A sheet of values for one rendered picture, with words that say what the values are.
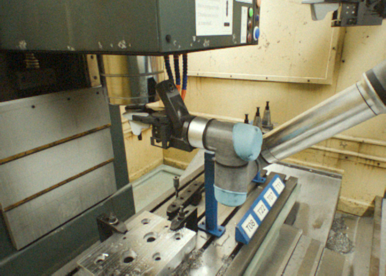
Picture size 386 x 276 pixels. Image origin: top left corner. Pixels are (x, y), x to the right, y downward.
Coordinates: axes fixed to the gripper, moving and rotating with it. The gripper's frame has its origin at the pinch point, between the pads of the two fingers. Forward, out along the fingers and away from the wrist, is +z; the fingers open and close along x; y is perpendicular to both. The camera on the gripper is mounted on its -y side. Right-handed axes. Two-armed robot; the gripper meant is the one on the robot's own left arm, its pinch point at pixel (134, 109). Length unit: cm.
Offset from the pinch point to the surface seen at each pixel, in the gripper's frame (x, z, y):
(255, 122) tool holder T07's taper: 49, -16, 15
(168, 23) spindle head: -9.8, -21.3, -20.8
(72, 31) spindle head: -12.5, 2.8, -19.7
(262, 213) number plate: 39, -25, 48
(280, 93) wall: 101, -10, 13
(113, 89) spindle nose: -7.9, -2.3, -7.1
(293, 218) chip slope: 71, -31, 69
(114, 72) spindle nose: -7.7, -3.2, -11.1
